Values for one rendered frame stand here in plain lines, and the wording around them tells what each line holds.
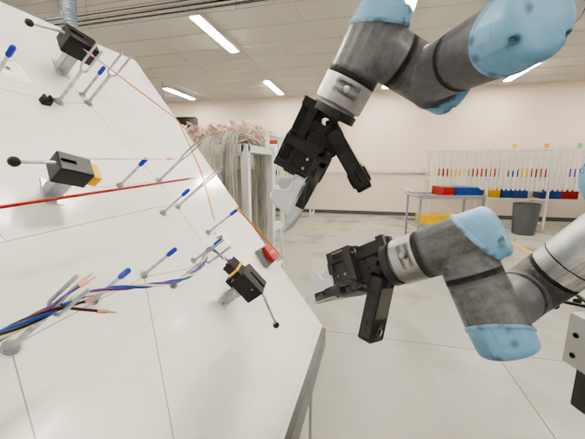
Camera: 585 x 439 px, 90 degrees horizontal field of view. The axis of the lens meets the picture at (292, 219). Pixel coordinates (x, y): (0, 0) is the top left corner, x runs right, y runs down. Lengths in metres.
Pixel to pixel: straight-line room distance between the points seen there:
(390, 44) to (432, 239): 0.27
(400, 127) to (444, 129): 1.07
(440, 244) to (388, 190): 8.16
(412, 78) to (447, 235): 0.22
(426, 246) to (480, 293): 0.09
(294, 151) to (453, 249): 0.27
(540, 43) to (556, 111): 9.32
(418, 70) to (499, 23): 0.13
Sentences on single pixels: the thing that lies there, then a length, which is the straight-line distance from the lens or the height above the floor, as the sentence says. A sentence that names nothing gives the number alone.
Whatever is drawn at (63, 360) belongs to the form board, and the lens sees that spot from 0.46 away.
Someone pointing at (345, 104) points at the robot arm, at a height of 1.44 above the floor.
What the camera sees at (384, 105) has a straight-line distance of 8.71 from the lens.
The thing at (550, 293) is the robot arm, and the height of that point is 1.18.
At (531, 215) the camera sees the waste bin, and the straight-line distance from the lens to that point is 7.34.
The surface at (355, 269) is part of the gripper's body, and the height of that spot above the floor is 1.18.
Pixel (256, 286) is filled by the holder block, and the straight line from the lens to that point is 0.59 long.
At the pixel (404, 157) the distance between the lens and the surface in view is 8.62.
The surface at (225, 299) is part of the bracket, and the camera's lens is 0.65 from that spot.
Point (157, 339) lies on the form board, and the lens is 0.52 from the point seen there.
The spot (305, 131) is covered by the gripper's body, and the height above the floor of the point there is 1.41.
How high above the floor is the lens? 1.36
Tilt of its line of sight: 10 degrees down
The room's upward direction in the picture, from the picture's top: straight up
